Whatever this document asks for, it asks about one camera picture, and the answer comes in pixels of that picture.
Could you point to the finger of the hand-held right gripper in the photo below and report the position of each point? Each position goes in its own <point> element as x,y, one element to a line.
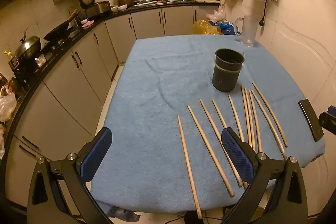
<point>329,120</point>

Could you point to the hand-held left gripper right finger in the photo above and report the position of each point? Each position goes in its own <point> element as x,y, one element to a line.
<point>237,155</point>

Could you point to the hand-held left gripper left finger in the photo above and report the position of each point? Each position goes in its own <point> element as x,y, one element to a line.
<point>95,155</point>

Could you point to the wooden chopstick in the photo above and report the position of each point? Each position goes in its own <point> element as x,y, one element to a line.
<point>235,115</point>
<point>219,113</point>
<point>270,113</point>
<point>267,122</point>
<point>210,120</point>
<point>188,161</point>
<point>249,113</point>
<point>246,111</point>
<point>255,121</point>
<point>210,150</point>

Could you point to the black chopstick holder cup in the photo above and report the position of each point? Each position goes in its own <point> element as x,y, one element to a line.
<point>225,77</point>

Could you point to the beige lower cabinets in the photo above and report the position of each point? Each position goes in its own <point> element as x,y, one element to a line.
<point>68,98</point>

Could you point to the blue table cloth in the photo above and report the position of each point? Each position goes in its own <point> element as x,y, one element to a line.
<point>157,95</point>

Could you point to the crumpled plastic bag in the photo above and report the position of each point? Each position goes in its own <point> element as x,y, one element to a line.
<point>6,106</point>

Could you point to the gas stove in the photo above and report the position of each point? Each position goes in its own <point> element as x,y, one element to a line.
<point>39,60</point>

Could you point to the blue plastic bag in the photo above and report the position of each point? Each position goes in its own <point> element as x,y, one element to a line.
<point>227,27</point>

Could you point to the black wok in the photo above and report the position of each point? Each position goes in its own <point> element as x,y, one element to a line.
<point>57,32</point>

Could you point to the pink cloth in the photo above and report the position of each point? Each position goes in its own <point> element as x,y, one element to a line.
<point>88,24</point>

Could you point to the yellow plastic bag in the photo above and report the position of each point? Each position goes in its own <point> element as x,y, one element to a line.
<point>203,28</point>

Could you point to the white plastic bag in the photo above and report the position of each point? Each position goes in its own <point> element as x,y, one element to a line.
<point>218,14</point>

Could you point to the rice cooker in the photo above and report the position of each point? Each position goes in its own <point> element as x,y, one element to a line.
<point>101,7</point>

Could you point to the white bowl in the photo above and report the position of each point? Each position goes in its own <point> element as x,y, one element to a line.
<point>122,8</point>

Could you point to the black kitchen countertop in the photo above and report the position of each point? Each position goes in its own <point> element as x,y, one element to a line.
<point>141,7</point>

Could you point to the brown cooking pot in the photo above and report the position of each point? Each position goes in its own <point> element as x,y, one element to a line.
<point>125,1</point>

